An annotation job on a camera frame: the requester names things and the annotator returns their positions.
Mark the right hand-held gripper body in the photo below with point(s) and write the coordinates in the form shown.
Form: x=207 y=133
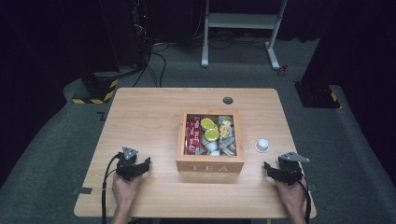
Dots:
x=291 y=169

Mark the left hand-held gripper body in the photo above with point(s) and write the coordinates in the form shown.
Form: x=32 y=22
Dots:
x=127 y=165

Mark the white coffee capsule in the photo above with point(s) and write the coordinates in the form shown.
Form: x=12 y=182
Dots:
x=262 y=145

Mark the wooden tea box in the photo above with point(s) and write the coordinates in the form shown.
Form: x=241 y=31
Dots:
x=210 y=165

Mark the person's left hand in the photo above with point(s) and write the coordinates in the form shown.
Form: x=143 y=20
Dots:
x=124 y=189

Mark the person's right hand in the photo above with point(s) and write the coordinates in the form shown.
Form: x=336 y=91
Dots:
x=294 y=196

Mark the grey tea bag packet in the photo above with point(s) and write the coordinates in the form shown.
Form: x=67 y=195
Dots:
x=224 y=119
x=229 y=151
x=227 y=141

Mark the grey tape strip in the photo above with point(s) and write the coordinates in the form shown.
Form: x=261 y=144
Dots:
x=82 y=190

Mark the red stick packet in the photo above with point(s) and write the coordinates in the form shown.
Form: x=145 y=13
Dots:
x=196 y=133
x=188 y=138

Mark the yellow patterned packet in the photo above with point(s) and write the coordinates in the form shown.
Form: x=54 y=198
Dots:
x=224 y=130

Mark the yellow-green lidded capsule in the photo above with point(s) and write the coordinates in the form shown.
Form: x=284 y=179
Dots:
x=211 y=134
x=207 y=123

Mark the black stand yellow-striped base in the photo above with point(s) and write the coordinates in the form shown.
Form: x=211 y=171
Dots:
x=95 y=90

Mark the grey table grommet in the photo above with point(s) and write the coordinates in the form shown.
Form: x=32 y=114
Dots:
x=228 y=100

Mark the small red floor object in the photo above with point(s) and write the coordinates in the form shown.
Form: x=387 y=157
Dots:
x=283 y=70

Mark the dark equipment with red light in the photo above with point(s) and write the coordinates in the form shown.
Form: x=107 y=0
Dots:
x=140 y=18

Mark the white metal stand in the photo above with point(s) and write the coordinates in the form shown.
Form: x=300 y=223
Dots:
x=241 y=21

